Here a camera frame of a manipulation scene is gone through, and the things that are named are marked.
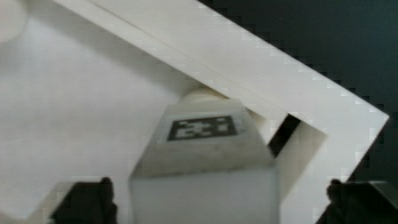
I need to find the white obstacle fence right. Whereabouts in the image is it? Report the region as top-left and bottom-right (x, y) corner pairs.
(95, 0), (392, 224)

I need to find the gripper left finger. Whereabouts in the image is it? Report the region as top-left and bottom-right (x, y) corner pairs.
(52, 177), (118, 224)

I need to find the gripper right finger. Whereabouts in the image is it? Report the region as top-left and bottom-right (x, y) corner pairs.
(317, 179), (398, 224)

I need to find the white leg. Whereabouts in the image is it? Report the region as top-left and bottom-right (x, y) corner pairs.
(130, 89), (280, 224)

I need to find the white square tabletop tray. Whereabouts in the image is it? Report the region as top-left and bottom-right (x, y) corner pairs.
(0, 0), (198, 224)

